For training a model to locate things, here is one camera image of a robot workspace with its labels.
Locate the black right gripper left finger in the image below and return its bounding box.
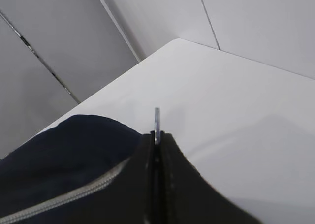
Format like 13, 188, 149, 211
36, 133, 157, 224

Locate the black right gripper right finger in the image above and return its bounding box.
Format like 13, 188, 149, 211
159, 132, 260, 224

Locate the navy blue lunch bag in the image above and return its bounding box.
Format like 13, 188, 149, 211
0, 107, 161, 224

